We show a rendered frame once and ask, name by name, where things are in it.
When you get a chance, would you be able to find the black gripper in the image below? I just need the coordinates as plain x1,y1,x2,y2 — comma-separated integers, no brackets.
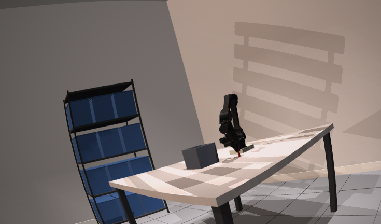
224,129,244,153

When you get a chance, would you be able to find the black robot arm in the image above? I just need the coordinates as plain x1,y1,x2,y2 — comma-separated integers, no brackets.
219,94,247,149

